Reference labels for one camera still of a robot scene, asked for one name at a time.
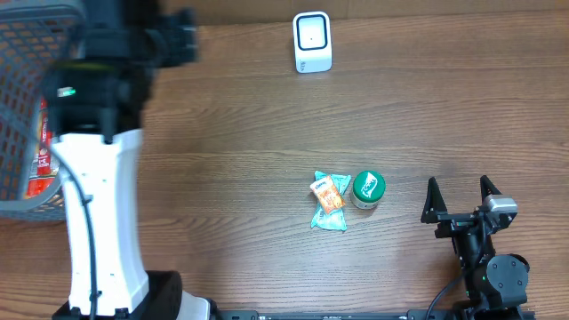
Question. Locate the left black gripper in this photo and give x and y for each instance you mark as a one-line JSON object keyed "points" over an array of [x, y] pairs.
{"points": [[179, 34]]}

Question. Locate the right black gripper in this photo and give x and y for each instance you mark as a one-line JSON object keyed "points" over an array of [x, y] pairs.
{"points": [[460, 222]]}

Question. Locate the green lid jar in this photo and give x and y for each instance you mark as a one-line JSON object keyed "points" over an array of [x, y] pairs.
{"points": [[368, 189]]}

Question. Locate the teal snack packet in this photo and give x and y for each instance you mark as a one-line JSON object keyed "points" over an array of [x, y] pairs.
{"points": [[335, 220]]}

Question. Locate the orange tissue pack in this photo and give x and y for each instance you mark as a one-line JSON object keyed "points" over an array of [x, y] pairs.
{"points": [[327, 194]]}

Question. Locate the red spaghetti pasta package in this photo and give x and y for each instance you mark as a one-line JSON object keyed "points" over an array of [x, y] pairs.
{"points": [[44, 167]]}

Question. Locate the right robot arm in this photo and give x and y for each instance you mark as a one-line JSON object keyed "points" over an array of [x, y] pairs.
{"points": [[495, 284]]}

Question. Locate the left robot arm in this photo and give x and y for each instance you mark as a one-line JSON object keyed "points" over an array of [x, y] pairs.
{"points": [[94, 103]]}

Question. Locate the white barcode scanner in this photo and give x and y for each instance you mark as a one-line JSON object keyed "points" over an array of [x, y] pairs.
{"points": [[312, 42]]}

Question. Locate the grey plastic mesh basket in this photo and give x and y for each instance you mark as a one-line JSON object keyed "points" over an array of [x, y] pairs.
{"points": [[34, 33]]}

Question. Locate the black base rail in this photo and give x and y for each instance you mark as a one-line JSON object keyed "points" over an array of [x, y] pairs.
{"points": [[412, 314]]}

